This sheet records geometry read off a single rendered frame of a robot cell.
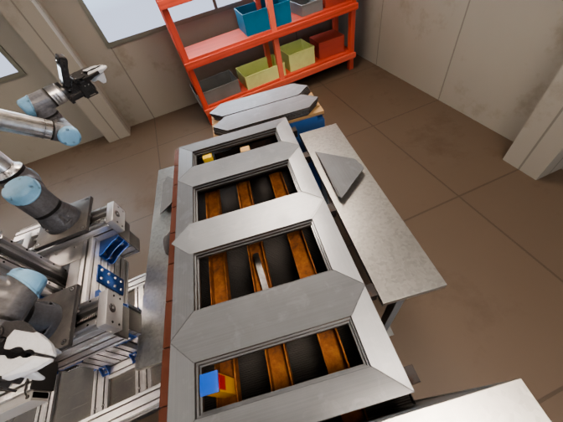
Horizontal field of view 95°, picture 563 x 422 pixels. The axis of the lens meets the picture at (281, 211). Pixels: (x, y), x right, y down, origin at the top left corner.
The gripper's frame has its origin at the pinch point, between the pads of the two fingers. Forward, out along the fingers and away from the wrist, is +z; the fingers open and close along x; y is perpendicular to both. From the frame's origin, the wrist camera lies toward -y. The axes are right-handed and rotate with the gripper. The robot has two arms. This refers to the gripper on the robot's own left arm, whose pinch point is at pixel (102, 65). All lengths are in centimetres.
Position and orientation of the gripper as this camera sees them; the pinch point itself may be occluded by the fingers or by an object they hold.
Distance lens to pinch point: 151.2
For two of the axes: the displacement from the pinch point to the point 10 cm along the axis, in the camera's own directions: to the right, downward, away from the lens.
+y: 0.7, 5.5, 8.3
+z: 6.7, -6.5, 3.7
